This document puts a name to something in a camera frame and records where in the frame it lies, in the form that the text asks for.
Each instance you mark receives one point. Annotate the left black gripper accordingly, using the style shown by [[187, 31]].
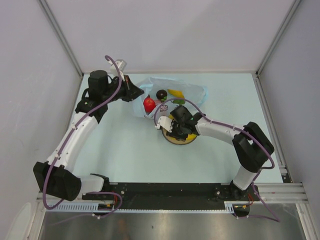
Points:
[[131, 92]]

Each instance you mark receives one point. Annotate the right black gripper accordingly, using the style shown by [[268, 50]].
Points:
[[174, 135]]

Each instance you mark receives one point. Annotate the light blue plastic bag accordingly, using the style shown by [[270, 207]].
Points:
[[195, 93]]

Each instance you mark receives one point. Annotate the yellow fake banana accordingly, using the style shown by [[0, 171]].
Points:
[[190, 138]]

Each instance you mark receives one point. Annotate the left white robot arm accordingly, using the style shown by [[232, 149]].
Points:
[[55, 176]]

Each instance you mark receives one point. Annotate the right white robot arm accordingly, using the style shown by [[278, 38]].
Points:
[[252, 147]]

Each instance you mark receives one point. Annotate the red fake apple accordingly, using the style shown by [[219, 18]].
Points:
[[149, 105]]

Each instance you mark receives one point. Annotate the green fake fruit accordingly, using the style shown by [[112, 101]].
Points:
[[179, 101]]

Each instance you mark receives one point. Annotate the dark brown fake fruit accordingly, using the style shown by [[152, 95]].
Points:
[[161, 94]]

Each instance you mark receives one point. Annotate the white plate with red characters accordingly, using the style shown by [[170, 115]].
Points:
[[164, 132]]

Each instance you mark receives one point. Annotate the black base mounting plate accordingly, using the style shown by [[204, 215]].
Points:
[[176, 201]]

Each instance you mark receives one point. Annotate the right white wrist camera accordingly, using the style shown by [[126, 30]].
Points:
[[164, 122]]

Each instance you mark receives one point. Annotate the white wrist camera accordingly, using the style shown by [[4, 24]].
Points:
[[164, 122], [121, 64]]

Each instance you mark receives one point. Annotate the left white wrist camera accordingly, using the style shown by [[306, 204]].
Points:
[[121, 64]]

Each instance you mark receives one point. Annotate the left aluminium corner post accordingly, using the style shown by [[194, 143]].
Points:
[[52, 20]]

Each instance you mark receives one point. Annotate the aluminium corner post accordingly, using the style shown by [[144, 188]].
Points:
[[278, 36], [52, 20]]

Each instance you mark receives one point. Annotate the white slotted cable duct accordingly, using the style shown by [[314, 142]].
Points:
[[101, 208]]

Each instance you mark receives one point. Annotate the aluminium frame front rail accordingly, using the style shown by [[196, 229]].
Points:
[[275, 192]]

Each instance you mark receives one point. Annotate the right aluminium corner post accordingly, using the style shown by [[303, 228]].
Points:
[[278, 36]]

